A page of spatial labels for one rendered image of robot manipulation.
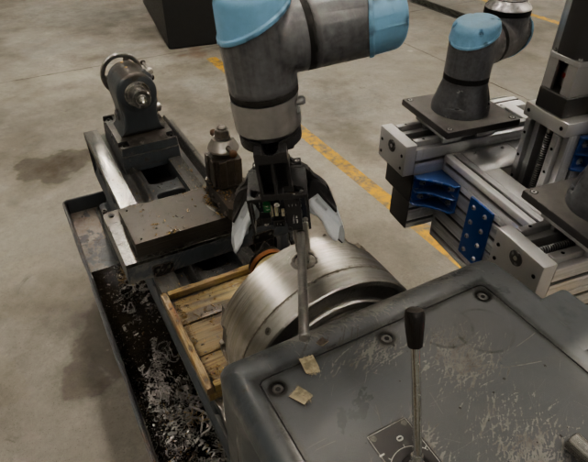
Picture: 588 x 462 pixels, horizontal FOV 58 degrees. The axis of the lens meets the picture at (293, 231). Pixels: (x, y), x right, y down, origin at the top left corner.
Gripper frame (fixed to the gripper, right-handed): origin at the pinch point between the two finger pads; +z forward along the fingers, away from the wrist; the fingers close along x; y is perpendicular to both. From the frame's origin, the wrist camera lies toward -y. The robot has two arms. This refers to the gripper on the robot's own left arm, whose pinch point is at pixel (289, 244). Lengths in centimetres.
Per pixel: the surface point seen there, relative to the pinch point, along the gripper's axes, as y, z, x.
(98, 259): -83, 73, -75
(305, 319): 17.3, -4.3, 1.8
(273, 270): -2.6, 7.5, -3.2
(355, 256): -5.6, 9.0, 9.7
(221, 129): -59, 14, -17
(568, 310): 9.7, 8.0, 36.3
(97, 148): -107, 42, -70
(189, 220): -49, 33, -28
